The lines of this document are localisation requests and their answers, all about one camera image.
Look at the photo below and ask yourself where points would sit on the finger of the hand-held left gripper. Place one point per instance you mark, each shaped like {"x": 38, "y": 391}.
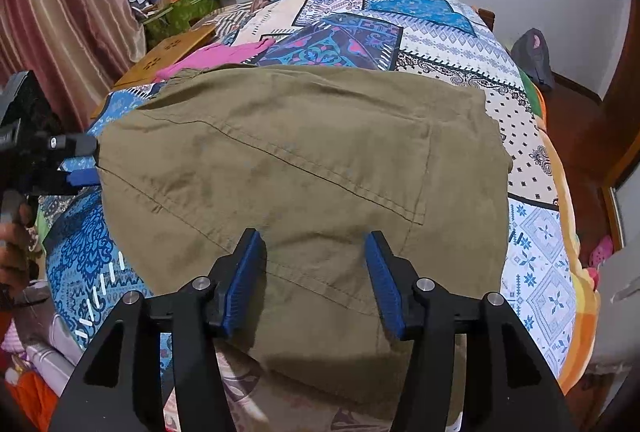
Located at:
{"x": 75, "y": 144}
{"x": 82, "y": 177}

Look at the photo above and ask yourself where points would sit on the pink cloth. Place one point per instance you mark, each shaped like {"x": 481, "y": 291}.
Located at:
{"x": 220, "y": 54}

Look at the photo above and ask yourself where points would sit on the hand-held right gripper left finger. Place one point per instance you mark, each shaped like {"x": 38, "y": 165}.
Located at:
{"x": 244, "y": 282}

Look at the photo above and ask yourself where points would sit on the patchwork printed bed sheet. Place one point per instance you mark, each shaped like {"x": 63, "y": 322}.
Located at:
{"x": 350, "y": 37}

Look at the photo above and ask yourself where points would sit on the orange blanket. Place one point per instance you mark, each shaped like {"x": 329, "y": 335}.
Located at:
{"x": 575, "y": 232}

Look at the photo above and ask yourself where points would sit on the grey backpack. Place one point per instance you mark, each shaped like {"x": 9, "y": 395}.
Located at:
{"x": 534, "y": 57}

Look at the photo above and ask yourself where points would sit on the green printed cloth bundle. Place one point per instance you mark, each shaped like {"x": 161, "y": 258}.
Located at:
{"x": 177, "y": 12}

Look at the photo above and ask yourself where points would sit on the brown cardboard box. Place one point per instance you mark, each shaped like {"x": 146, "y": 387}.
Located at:
{"x": 167, "y": 54}

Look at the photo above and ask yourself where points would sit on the pink slippers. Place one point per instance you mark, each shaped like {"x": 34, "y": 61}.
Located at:
{"x": 597, "y": 257}

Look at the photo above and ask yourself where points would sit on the person's left hand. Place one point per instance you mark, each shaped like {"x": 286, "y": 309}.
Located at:
{"x": 12, "y": 252}

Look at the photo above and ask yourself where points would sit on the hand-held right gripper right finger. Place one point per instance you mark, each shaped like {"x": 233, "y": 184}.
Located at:
{"x": 382, "y": 284}

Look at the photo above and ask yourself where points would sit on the olive green pants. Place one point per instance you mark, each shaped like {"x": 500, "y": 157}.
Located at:
{"x": 300, "y": 192}

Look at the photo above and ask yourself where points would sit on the striped curtain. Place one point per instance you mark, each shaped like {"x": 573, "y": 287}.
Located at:
{"x": 65, "y": 7}

